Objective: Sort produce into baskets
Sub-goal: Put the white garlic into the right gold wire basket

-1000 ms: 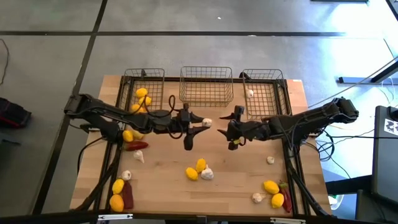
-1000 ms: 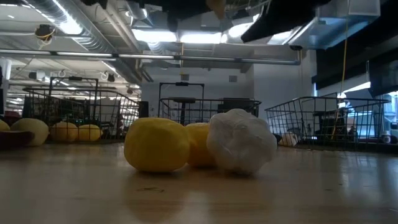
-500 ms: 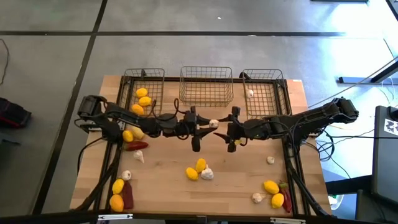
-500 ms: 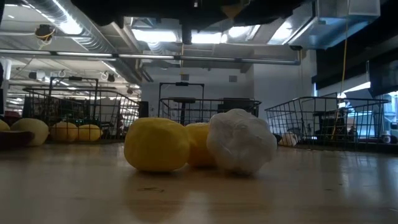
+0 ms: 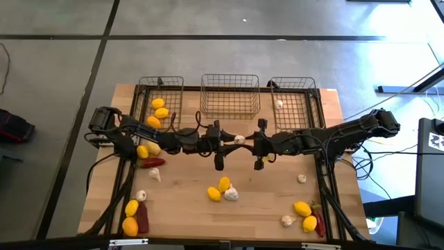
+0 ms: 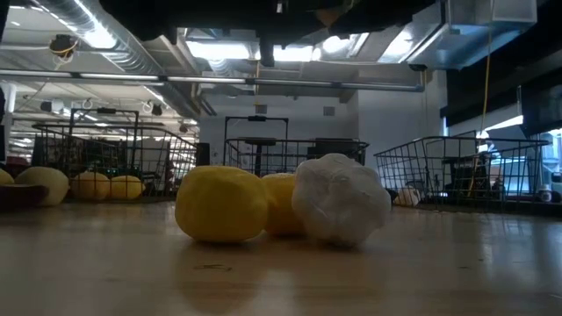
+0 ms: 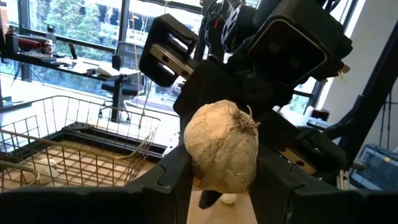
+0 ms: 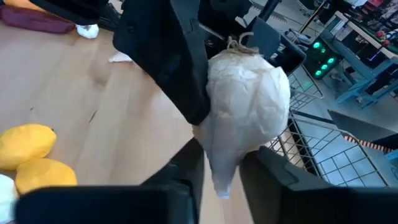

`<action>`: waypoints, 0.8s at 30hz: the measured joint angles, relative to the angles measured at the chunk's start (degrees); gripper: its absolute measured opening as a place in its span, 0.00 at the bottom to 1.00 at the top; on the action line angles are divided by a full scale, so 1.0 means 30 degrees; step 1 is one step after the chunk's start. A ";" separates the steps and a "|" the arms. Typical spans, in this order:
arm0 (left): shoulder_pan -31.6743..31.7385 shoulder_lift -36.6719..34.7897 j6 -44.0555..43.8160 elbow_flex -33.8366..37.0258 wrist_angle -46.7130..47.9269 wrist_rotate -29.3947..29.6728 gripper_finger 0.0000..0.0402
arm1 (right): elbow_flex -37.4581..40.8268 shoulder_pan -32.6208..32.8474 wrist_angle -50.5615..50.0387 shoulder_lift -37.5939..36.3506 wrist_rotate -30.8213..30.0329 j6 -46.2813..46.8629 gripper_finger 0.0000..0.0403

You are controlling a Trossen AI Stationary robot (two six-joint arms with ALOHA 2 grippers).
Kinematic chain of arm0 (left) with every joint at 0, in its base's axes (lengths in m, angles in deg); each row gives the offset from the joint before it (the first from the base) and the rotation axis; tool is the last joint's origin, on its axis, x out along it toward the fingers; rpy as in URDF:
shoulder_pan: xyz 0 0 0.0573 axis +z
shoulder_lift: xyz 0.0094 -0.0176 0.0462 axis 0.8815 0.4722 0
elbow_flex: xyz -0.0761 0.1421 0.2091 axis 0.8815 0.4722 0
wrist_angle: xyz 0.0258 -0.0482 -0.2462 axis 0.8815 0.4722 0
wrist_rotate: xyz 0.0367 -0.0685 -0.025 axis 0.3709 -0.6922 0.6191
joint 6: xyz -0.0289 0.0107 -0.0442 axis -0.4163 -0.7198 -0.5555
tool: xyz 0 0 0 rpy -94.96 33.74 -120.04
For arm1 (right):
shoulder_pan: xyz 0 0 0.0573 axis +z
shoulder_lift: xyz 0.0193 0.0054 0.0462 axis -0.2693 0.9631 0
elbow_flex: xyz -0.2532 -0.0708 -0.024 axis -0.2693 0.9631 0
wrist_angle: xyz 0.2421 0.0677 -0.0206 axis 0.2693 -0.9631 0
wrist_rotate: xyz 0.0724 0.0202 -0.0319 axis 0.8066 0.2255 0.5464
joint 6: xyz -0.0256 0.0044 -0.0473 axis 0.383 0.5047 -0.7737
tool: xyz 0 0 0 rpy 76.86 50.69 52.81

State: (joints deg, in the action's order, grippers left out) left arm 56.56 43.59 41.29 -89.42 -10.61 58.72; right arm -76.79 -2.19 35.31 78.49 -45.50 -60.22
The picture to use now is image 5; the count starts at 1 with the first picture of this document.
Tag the white garlic bulb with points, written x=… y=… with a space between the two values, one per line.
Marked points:
x=239 y=139
x=278 y=103
x=231 y=193
x=155 y=174
x=287 y=220
x=301 y=178
x=141 y=195

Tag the black table frame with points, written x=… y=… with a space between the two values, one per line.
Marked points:
x=191 y=89

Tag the black clamp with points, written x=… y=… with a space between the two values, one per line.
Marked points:
x=159 y=82
x=273 y=84

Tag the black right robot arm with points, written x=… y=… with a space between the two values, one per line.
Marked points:
x=347 y=133

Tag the black and red bag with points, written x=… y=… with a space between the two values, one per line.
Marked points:
x=14 y=126

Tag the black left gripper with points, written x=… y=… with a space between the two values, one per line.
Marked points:
x=209 y=140

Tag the dark grey cart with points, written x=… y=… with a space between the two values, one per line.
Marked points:
x=430 y=191

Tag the pale yellow lemon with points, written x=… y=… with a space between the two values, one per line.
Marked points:
x=154 y=148

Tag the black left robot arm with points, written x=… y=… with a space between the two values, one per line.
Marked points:
x=152 y=133

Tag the black desk leg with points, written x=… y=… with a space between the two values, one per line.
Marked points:
x=395 y=89

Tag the red pepper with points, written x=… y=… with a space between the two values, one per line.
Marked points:
x=152 y=162
x=320 y=224
x=143 y=218

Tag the silver bracket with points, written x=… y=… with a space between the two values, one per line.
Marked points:
x=320 y=246
x=128 y=242

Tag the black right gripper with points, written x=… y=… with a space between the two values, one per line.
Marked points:
x=274 y=144

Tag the white round container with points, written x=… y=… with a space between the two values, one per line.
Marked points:
x=374 y=224

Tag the fiducial marker sticker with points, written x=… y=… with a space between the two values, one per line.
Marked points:
x=436 y=141

